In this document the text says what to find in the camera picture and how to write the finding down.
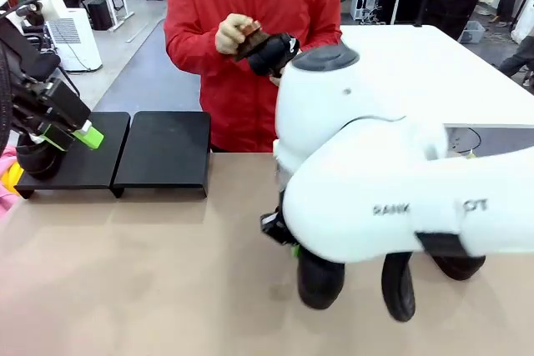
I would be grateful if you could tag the person's right hand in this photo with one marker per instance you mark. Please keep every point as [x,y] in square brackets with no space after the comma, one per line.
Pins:
[227,37]

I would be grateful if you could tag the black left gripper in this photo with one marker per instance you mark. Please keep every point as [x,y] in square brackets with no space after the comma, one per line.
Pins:
[29,106]

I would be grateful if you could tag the grey plastic bin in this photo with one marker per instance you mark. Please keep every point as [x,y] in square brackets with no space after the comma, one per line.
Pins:
[473,33]

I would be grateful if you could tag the person's left forearm red sleeve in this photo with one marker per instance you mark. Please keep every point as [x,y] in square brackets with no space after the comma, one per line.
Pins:
[325,37]

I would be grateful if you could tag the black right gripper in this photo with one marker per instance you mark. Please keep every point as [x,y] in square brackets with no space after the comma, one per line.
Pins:
[277,227]

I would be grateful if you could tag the yellow soft object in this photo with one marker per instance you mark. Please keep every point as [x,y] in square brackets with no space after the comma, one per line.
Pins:
[12,176]

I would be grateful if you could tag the person's right forearm red sleeve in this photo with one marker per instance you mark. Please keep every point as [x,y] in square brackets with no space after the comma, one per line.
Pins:
[187,47]

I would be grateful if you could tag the black metal shoe stand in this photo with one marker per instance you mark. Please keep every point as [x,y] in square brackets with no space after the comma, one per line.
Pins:
[162,151]
[92,160]

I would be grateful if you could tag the black leather dress shoe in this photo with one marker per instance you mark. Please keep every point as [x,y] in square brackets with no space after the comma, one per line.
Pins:
[321,285]
[269,53]
[459,267]
[39,162]

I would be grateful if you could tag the person's left hand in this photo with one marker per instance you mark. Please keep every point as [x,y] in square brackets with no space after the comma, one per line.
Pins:
[278,76]

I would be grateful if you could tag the pink cloth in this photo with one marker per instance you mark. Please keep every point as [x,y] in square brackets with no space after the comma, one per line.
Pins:
[6,206]

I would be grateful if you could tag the white air purifier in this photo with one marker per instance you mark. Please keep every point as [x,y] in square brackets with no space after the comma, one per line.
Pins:
[79,43]

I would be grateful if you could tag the white computer case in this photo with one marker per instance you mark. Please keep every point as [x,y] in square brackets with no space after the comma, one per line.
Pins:
[364,1]

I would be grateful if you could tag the black computer tower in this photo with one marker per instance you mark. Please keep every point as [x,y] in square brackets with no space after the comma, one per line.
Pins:
[100,14]

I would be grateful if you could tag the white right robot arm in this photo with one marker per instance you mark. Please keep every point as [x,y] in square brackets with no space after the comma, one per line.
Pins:
[375,164]

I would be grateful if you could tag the brown wooden shoe brush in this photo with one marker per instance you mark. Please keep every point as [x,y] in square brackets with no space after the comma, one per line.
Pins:
[250,41]

